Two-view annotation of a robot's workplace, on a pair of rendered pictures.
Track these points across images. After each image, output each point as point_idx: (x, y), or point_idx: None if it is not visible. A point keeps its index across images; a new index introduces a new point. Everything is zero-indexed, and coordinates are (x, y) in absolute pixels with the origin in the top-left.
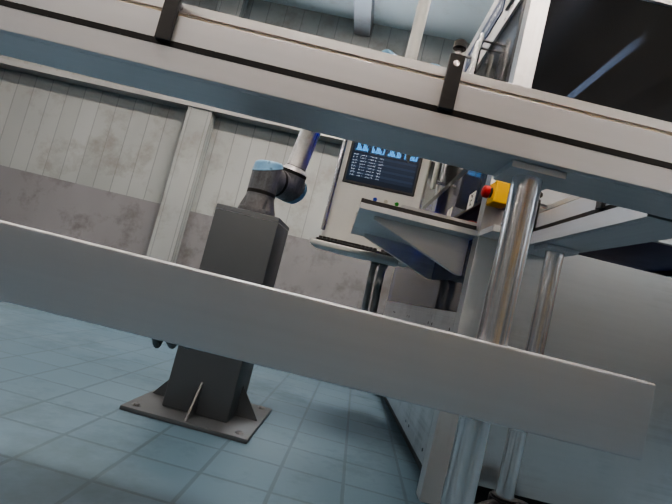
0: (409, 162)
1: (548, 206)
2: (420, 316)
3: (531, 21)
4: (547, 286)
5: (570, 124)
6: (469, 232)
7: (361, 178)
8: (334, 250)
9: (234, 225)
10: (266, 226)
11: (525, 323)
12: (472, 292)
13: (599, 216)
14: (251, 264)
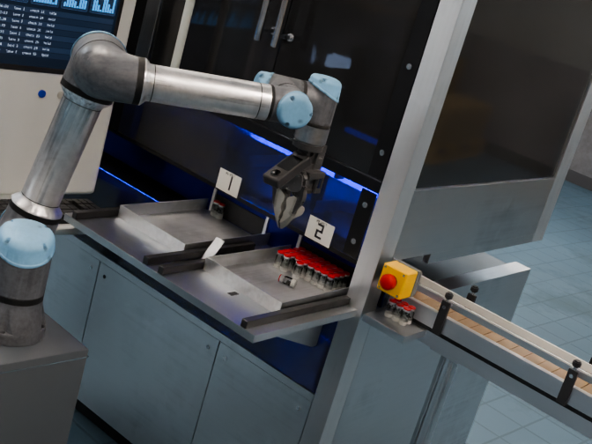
0: (100, 16)
1: (454, 306)
2: (165, 312)
3: (458, 27)
4: (444, 393)
5: None
6: (350, 315)
7: (16, 56)
8: None
9: (18, 389)
10: (70, 369)
11: (377, 384)
12: (344, 380)
13: (557, 408)
14: (48, 432)
